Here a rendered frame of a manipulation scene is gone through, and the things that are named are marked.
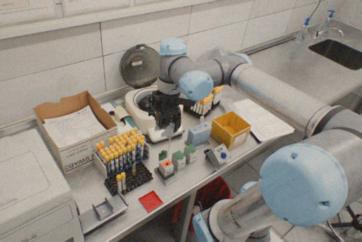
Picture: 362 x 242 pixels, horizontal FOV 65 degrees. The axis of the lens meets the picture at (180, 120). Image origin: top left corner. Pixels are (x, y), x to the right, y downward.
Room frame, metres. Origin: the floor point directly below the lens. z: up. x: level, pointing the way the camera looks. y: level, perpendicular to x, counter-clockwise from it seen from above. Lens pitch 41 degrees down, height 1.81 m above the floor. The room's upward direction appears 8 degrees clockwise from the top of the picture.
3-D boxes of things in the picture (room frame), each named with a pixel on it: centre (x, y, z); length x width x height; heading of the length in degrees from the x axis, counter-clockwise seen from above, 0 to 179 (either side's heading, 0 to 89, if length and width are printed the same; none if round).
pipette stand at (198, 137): (0.93, -0.09, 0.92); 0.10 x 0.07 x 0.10; 129
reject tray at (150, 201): (0.59, 0.07, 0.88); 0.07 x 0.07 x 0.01; 44
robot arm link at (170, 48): (0.70, 0.05, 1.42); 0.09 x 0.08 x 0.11; 35
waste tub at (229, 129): (1.00, -0.24, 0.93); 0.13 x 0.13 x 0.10; 43
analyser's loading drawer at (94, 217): (0.49, 0.24, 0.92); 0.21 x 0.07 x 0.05; 134
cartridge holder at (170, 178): (0.72, 0.03, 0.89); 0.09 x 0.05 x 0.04; 41
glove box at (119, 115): (0.96, 0.28, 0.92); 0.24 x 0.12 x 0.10; 44
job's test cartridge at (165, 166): (0.72, 0.03, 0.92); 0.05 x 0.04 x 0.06; 41
